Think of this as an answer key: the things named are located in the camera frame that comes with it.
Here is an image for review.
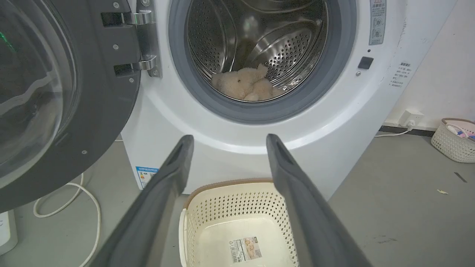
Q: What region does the thin white charger cable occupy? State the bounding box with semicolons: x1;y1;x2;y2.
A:
374;128;411;138

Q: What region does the small cream woven basket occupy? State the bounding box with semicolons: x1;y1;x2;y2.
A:
431;118;475;163

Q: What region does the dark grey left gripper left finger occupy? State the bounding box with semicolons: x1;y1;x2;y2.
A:
89;135;194;267

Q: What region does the white front-load washing machine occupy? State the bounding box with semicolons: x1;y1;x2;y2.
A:
121;0;458;201

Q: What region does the white power cable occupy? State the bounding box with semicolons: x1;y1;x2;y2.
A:
33;173;102;267

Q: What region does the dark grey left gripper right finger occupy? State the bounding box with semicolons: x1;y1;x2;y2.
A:
266;134;373;267

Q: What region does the beige plush teddy bear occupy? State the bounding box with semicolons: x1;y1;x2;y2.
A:
211;64;286;102

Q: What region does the grey warning label sticker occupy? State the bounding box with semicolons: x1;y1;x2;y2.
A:
369;0;387;46

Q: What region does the cream perforated laundry basket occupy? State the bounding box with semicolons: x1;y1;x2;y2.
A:
178;178;299;267

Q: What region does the chrome door hinge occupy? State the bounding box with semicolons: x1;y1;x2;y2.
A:
124;0;163;78

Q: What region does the blue energy label sticker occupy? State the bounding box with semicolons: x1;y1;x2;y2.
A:
135;166;159;190

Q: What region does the white box device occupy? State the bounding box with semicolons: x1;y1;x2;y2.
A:
0;210;18;256

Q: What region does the dark grey washing machine door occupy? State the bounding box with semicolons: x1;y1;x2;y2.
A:
0;0;142;214

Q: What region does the white wall socket adapter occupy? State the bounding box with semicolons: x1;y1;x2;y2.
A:
398;109;425;128

